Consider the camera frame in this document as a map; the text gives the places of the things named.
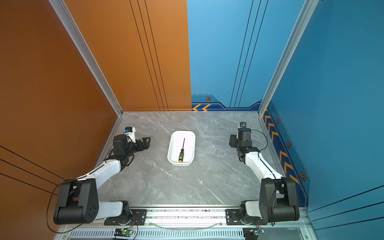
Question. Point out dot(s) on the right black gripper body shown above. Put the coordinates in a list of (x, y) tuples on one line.
[(239, 145)]

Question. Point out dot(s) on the left green circuit board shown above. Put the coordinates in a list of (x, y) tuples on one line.
[(124, 234)]

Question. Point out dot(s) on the left aluminium corner post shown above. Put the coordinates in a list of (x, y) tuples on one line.
[(75, 34)]

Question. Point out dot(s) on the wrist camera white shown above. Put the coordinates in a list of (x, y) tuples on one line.
[(130, 133), (242, 125)]

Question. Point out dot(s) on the right green circuit board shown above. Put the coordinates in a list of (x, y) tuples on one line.
[(252, 233)]

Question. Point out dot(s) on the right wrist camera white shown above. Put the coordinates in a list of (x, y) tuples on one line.
[(242, 125)]

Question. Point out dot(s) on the right aluminium corner post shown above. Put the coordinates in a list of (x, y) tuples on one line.
[(302, 21)]

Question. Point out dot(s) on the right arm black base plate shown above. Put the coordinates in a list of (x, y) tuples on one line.
[(234, 217)]

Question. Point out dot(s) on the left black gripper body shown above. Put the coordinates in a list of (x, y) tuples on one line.
[(133, 148)]

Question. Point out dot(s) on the white plastic bin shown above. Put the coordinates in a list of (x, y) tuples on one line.
[(175, 146)]

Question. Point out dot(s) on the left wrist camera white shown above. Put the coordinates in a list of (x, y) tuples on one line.
[(130, 133)]

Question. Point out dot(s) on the aluminium front rail frame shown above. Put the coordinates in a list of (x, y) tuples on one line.
[(189, 222)]

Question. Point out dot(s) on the aluminium corner post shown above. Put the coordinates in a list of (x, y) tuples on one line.
[(302, 21), (75, 34)]

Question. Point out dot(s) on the black yellow screwdriver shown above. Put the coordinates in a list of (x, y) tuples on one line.
[(181, 155)]

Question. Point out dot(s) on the green circuit board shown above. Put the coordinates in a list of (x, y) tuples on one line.
[(124, 234), (252, 233)]

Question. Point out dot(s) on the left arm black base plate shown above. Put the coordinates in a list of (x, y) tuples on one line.
[(135, 217)]

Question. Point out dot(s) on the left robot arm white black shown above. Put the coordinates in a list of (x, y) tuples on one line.
[(78, 201)]

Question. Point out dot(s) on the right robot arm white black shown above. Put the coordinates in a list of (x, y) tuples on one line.
[(278, 198)]

